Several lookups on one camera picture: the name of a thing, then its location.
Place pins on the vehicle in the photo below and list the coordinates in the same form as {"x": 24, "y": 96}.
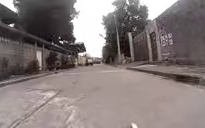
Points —
{"x": 89, "y": 62}

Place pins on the building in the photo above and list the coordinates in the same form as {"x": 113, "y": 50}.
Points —
{"x": 81, "y": 60}

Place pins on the grey pole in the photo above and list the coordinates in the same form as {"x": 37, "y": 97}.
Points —
{"x": 117, "y": 41}

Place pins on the grey concrete road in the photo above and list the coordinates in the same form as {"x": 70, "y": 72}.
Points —
{"x": 106, "y": 96}

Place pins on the tall green trees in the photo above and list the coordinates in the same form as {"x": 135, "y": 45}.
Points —
{"x": 131, "y": 20}

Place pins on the white sign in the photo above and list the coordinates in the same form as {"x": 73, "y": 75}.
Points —
{"x": 166, "y": 39}

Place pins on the robot's own part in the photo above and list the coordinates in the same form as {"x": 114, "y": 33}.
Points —
{"x": 134, "y": 125}

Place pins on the row of bushes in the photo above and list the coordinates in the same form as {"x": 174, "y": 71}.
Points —
{"x": 31, "y": 67}

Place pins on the big dark tree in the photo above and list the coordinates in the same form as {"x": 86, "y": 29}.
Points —
{"x": 46, "y": 20}

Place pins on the pale concrete sidewalk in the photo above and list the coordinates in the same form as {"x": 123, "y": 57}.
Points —
{"x": 176, "y": 71}

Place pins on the grey concrete kerb strip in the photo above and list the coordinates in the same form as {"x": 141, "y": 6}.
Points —
{"x": 20, "y": 79}

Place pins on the grey wall with roof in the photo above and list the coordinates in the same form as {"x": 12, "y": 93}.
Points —
{"x": 13, "y": 50}

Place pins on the tall grey wall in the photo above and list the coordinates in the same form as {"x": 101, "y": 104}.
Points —
{"x": 188, "y": 33}

